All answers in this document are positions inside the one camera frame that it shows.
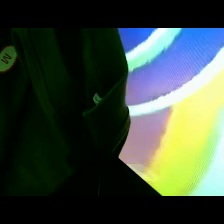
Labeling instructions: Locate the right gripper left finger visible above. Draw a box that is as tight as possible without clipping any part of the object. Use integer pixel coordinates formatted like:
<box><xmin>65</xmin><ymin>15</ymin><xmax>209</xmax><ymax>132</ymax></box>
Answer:
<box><xmin>64</xmin><ymin>162</ymin><xmax>100</xmax><ymax>197</ymax></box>

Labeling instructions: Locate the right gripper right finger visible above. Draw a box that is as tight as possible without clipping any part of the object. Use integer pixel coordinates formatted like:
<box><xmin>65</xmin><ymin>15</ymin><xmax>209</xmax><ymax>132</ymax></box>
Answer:
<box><xmin>98</xmin><ymin>155</ymin><xmax>163</xmax><ymax>197</ymax></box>

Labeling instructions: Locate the brown shirt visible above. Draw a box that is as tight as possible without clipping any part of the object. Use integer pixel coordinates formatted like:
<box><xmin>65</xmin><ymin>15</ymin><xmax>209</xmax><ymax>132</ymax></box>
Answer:
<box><xmin>0</xmin><ymin>28</ymin><xmax>132</xmax><ymax>197</ymax></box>

